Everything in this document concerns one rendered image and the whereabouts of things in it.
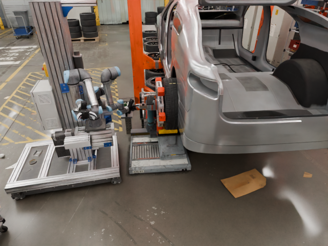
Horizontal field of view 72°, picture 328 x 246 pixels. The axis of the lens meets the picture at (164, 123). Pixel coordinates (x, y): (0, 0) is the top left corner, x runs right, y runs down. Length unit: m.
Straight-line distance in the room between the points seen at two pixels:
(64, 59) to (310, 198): 3.15
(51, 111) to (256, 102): 2.35
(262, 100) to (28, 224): 2.99
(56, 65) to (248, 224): 2.57
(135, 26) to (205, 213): 2.37
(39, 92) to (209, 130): 1.73
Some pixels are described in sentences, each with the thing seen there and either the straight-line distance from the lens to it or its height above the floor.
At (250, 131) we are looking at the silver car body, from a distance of 2.04.
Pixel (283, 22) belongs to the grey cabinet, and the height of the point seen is 1.32.
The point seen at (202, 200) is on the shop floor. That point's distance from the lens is 2.83.
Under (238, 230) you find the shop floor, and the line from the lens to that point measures 2.69.
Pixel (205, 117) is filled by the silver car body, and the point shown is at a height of 1.21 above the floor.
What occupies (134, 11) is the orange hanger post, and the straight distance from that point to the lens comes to 3.06.
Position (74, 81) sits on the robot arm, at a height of 1.37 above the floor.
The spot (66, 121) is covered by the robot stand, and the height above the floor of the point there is 0.83.
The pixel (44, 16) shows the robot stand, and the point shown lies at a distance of 2.46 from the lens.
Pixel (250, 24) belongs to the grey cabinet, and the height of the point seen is 1.08.
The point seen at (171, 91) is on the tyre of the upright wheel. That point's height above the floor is 1.12.
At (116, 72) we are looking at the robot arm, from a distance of 2.67.
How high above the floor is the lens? 2.16
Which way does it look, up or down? 32 degrees down
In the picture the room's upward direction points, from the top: straight up
